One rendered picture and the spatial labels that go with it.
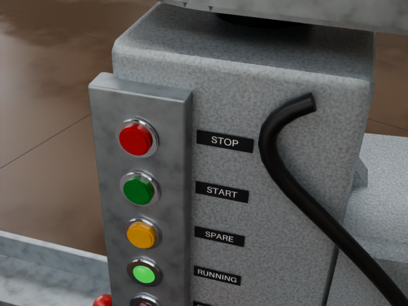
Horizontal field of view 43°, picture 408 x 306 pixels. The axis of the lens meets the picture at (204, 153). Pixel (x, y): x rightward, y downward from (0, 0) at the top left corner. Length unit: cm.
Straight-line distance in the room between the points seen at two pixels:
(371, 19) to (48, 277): 66
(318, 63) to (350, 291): 22
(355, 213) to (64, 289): 50
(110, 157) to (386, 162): 29
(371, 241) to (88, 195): 236
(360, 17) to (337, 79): 5
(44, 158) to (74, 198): 42
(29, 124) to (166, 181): 303
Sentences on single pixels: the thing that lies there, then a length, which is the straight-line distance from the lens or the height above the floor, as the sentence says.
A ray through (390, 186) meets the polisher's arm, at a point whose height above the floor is 141.
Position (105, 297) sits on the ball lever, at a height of 121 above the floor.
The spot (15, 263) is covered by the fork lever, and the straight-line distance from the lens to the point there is 90.
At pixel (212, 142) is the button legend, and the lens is 41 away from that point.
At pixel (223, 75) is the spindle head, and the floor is 155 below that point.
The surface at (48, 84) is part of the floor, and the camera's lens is 389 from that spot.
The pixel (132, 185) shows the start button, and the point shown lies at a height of 145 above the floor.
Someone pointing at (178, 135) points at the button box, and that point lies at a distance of 40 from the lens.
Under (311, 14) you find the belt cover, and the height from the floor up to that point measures 160.
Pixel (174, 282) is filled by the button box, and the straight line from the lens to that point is 51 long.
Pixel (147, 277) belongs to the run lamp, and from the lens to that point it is 51.
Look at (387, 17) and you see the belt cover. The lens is 36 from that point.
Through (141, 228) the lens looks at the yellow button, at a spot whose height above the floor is 140.
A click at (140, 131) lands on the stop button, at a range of 40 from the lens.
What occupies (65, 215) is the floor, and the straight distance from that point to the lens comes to 266.
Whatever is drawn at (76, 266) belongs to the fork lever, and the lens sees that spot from 85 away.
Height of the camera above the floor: 171
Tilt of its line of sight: 34 degrees down
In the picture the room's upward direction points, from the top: 2 degrees clockwise
